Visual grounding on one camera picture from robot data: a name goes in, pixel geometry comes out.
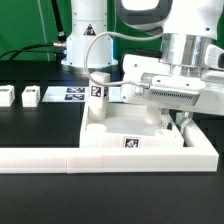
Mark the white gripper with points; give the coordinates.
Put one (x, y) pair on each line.
(153, 85)

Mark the white L-shaped obstacle fence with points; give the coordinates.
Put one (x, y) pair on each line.
(197, 156)

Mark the white marker base sheet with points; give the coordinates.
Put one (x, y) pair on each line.
(59, 94)

